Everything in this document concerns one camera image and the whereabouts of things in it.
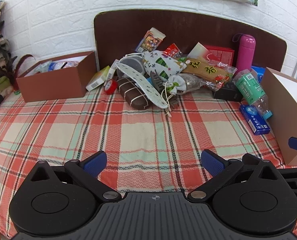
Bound brown shoebox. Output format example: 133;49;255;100
16;51;98;103

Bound black box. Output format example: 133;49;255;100
212;81;244;102

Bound blue box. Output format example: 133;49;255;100
239;104;271;135

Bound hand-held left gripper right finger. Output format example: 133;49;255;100
187;149;280;203

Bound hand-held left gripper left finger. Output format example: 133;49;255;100
26;151;123;203

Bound red snack packet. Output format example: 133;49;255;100
163;43;182;58

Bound white dotted insole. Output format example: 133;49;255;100
115;62;169;110

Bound brown wooden headboard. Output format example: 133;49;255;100
94;10;288;80

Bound green medicine box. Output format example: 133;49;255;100
92;66;111;82

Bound white tree-print drawstring pouch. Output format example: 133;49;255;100
126;50;187;82

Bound cardboard box right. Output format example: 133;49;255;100
260;67;297;167

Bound red tape roll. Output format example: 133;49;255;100
104;79;118;95

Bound red flat box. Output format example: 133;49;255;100
203;44;235;67

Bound brown white-striped case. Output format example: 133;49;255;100
116;77;152;110

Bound blue packet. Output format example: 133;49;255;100
250;66;266;82

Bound white red envelope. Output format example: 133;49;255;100
187;42;211;59

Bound plaid bed sheet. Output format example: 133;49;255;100
0;80;297;238

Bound clear round plastic container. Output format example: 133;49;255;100
117;53;146;79

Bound dark hair claw clip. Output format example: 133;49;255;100
150;71;179;109

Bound clear plastic bag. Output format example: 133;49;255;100
26;60;80;74

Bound clear bag of grey filling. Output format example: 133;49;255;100
178;74;206;92

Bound colourful card game box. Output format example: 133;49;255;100
135;27;166;53

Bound small white drawstring pouch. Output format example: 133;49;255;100
161;74;186;117

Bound pink thermos bottle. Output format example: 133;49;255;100
232;33;256;73

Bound snack bag with characters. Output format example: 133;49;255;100
181;56;238;90

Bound white barcode medicine box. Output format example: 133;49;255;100
86;69;117;92

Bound green-label plastic water bottle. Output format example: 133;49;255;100
232;70;273;119

